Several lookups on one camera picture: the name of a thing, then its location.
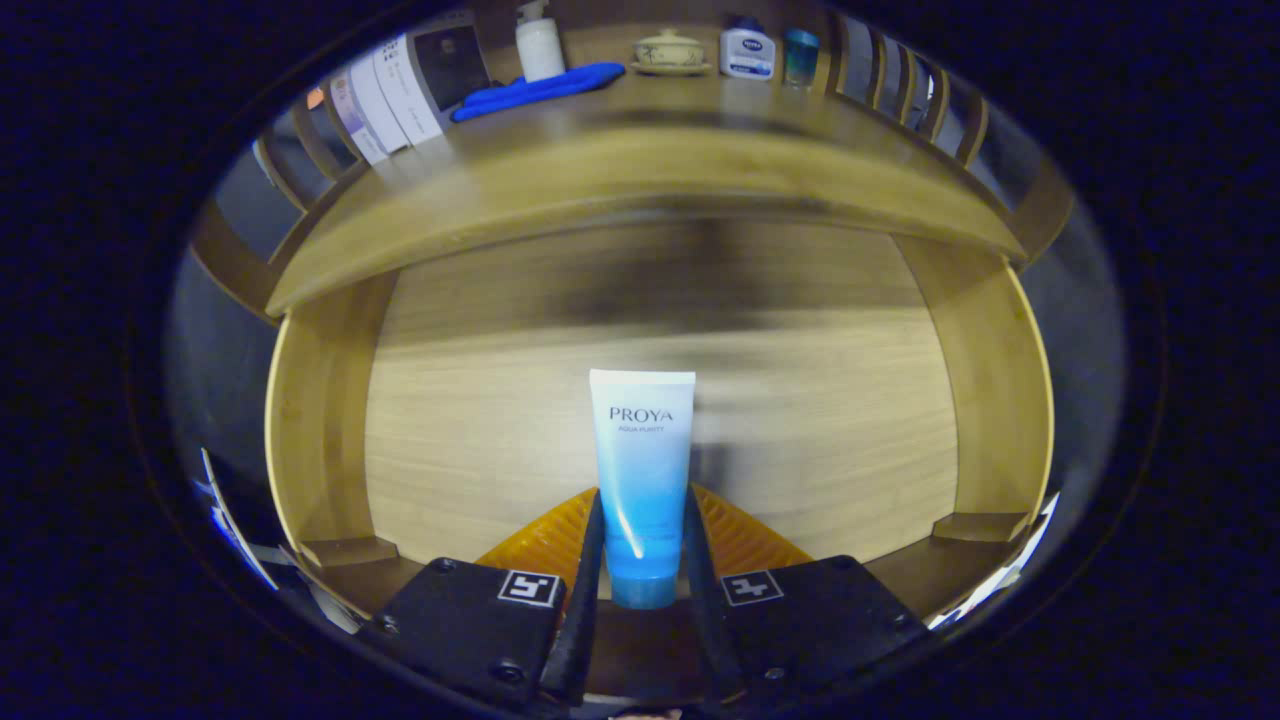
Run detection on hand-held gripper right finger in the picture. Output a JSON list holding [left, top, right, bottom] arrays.
[[682, 485, 931, 706]]

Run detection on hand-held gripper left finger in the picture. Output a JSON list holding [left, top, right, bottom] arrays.
[[358, 487, 608, 711]]

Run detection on blue white cosmetic tube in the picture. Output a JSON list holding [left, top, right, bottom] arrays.
[[588, 369, 697, 610]]

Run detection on wooden drawer with black knob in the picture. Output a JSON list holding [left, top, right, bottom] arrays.
[[263, 215, 1056, 701]]

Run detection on wooden countertop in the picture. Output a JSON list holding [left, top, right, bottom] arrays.
[[265, 70, 1026, 316]]

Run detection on wooden cabinet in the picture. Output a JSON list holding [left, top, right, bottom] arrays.
[[190, 0, 1076, 326]]

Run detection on blue folded cloth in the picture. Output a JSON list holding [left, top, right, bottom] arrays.
[[450, 62, 627, 124]]

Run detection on pale purple book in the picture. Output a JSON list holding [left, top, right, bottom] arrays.
[[328, 72, 389, 166]]

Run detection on thin white book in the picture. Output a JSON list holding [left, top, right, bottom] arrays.
[[348, 55, 411, 156]]

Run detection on beige lidded ceramic teacup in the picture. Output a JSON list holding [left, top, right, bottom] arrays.
[[630, 28, 714, 77]]

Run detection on white lotion bottle blue cap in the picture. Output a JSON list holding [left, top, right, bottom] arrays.
[[719, 15, 777, 81]]

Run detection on teal slim bottle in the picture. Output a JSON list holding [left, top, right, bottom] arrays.
[[782, 28, 821, 89]]

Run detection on white spray bottle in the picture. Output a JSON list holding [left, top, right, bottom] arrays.
[[515, 0, 567, 83]]

